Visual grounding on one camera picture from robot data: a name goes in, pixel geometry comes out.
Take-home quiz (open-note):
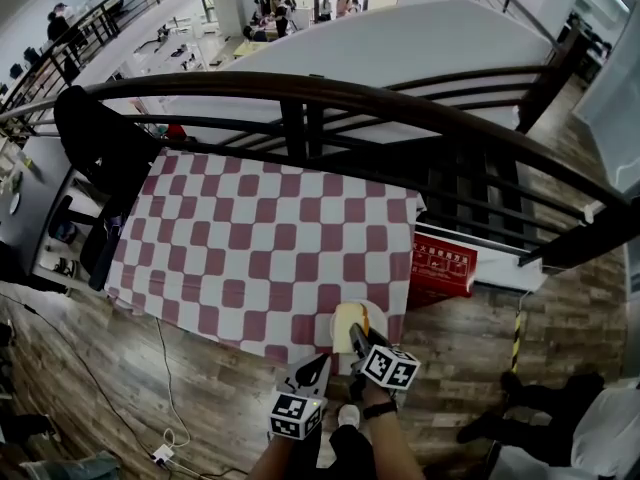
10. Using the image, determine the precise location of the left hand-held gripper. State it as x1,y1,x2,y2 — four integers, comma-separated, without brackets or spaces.
269,352,333,442

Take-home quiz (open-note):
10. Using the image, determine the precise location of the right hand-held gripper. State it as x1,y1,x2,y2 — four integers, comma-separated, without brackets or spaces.
348,322,422,403

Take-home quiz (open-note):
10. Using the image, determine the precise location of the white plate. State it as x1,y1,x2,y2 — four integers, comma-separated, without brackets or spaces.
329,298,389,351

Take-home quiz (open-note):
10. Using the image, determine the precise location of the slice of bread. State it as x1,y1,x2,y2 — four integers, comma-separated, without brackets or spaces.
331,302,372,355

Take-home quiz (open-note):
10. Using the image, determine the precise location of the person's right forearm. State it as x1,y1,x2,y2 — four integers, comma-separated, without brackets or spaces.
360,380,427,480

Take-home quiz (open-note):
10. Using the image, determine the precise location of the person's left forearm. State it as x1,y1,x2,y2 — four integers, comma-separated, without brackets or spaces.
246,432,301,480

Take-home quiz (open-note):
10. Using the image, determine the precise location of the person's white shoe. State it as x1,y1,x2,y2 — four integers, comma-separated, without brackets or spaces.
336,403,362,430

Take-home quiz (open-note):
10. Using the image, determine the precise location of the black wrist watch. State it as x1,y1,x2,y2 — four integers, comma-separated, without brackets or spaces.
361,399,399,422

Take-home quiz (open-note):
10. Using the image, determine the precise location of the person's black trouser leg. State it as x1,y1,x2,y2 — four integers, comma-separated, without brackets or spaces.
313,420,379,480

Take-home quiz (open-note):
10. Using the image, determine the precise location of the red box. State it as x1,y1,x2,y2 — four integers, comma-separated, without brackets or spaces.
406,232,480,313

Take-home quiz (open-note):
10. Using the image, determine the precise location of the red white checkered tablecloth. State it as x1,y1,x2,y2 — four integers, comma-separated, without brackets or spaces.
103,148,427,375

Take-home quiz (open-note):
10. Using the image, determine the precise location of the yellow black striped tape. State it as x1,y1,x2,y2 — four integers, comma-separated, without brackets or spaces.
508,311,524,375

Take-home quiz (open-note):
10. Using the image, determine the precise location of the dark wooden railing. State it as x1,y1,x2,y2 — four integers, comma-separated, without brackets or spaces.
0,70,640,272

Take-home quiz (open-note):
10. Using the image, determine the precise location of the grey plastic bag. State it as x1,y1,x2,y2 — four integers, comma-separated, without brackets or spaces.
18,449,122,480

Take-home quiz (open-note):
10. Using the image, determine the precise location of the black jacket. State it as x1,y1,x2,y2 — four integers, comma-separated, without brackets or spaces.
52,84,162,292

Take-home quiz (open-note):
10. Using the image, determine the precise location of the grey desk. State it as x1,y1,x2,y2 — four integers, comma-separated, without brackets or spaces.
0,135,74,279

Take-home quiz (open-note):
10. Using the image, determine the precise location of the black metal balcony railing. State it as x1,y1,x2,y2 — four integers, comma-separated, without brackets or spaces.
0,0,216,119

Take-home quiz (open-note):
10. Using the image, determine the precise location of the white cable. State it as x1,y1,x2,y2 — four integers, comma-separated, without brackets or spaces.
153,316,192,450

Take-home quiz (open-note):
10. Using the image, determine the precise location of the black cable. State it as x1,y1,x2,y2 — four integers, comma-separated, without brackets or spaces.
0,291,156,462

